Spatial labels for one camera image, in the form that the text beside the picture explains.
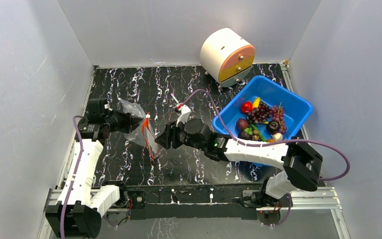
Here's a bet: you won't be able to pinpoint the red strawberry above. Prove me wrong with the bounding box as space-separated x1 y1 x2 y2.
240 101 253 114

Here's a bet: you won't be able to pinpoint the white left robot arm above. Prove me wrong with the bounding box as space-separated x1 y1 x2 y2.
45 98 145 239

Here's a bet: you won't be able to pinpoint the dark purple grape bunch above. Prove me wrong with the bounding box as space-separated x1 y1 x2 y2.
245 101 272 124

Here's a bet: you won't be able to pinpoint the light purple grape bunch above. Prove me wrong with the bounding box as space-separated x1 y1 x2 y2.
272 103 287 135

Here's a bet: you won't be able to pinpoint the clear zip top bag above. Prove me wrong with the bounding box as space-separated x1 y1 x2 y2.
118 98 161 159

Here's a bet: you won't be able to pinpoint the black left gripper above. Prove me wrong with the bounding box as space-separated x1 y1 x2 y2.
104 108 146 134

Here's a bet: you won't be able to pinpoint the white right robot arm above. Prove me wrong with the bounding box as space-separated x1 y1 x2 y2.
155 119 322 206

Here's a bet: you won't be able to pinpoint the dark mangosteen green leaves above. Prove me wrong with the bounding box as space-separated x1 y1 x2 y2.
238 128 254 140

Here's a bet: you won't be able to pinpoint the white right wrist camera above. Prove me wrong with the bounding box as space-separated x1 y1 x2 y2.
176 103 191 126

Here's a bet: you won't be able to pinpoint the white round drawer cabinet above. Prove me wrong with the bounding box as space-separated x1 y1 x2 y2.
199 28 256 88

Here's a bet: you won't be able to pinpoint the white garlic bulb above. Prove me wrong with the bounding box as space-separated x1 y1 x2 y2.
272 132 284 142

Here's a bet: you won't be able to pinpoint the purple mangosteen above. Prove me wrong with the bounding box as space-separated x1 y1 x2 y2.
236 118 249 132

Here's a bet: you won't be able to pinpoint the black white marker pen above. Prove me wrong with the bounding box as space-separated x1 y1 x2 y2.
171 93 181 108

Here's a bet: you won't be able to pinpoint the aluminium frame rail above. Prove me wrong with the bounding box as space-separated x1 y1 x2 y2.
37 187 350 239

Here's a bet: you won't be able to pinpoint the blue plastic bin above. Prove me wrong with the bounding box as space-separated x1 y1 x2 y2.
212 75 313 168

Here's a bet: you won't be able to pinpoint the dark plum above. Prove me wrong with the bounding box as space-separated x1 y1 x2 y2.
266 120 281 134

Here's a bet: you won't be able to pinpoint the yellow banana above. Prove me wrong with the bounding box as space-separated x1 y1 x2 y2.
252 97 261 109

